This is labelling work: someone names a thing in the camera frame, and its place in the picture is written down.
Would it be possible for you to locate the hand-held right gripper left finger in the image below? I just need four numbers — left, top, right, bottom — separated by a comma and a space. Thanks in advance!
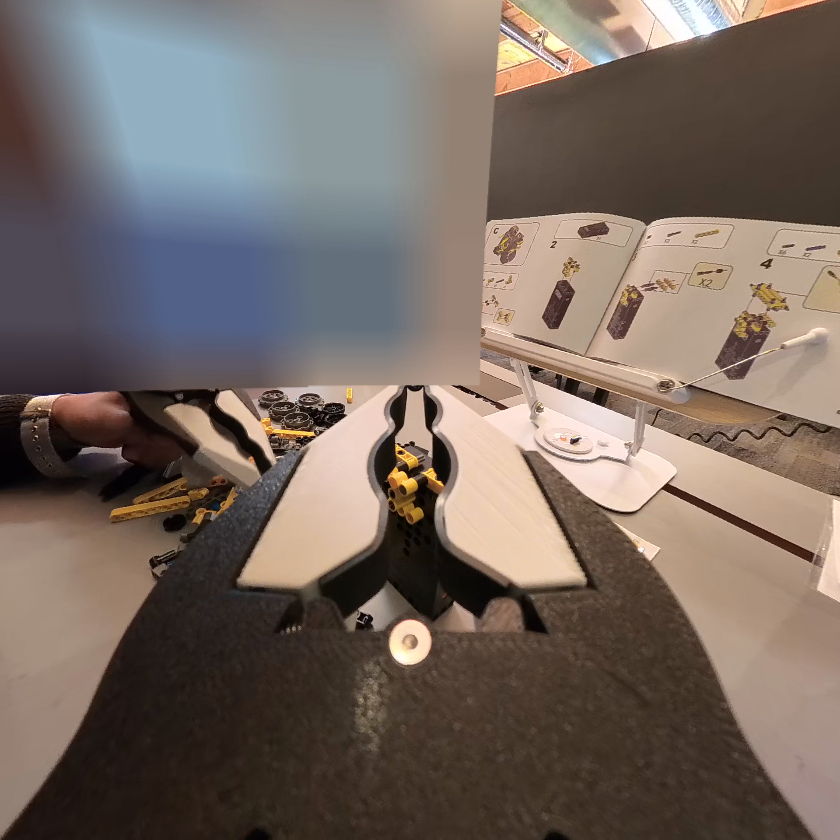
235, 384, 416, 616

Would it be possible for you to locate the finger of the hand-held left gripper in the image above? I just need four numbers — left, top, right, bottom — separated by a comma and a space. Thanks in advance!
210, 389, 279, 472
163, 402, 263, 491

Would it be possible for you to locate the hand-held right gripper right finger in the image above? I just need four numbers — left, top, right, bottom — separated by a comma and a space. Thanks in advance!
419, 384, 589, 619

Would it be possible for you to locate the pile of mixed building pieces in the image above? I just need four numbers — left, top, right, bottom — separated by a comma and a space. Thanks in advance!
108, 416, 322, 578

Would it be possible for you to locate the black block with yellow connectors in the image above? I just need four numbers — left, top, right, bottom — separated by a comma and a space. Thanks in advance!
377, 440, 460, 618

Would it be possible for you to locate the person's left forearm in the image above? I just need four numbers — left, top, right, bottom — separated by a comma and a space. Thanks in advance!
0, 394, 34, 488

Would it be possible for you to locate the person's left hand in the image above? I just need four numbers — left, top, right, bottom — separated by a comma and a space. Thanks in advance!
51, 392, 194, 468

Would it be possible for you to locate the group of dark toy wheels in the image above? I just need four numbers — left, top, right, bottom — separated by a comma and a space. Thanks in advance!
257, 388, 349, 434

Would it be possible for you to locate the silver wristband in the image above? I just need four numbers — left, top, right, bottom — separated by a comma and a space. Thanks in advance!
20, 394, 83, 478

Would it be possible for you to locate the white book stand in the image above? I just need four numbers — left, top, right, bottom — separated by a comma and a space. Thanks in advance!
479, 325, 831, 514

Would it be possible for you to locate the instruction booklet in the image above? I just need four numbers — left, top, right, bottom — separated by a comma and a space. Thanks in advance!
482, 213, 840, 429

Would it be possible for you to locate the document in clear sleeve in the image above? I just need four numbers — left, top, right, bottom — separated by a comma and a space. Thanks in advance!
808, 497, 840, 606

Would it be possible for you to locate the black partition board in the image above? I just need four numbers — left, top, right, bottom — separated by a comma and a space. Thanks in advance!
492, 3, 840, 231

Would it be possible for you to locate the black coiled cable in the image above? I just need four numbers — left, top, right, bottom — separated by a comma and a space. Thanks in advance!
686, 416, 840, 447

